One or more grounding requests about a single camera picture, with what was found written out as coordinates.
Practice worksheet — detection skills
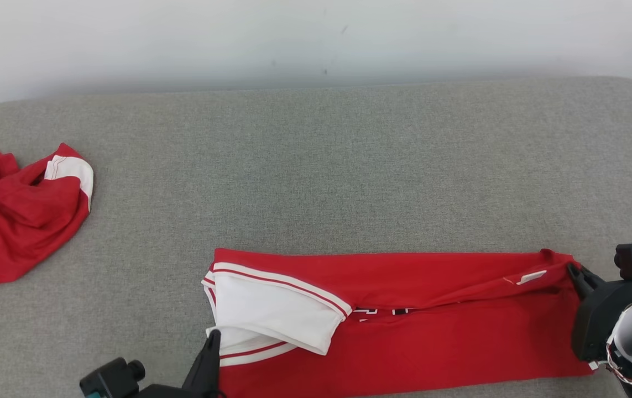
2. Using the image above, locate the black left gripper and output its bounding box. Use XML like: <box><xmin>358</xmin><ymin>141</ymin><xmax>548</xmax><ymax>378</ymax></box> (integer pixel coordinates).
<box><xmin>128</xmin><ymin>329</ymin><xmax>228</xmax><ymax>398</ymax></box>

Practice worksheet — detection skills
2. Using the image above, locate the red garment with black lettering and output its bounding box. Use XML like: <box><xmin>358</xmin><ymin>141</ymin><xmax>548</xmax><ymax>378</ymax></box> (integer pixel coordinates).
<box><xmin>201</xmin><ymin>247</ymin><xmax>596</xmax><ymax>398</ymax></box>

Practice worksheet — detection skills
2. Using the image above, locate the red garment with white band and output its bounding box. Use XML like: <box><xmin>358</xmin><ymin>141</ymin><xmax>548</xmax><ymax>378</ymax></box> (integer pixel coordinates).
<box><xmin>0</xmin><ymin>133</ymin><xmax>95</xmax><ymax>292</ymax></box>

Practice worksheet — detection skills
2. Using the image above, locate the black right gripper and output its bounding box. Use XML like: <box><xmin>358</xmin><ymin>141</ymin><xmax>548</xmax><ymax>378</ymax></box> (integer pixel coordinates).
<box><xmin>566</xmin><ymin>263</ymin><xmax>632</xmax><ymax>363</ymax></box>

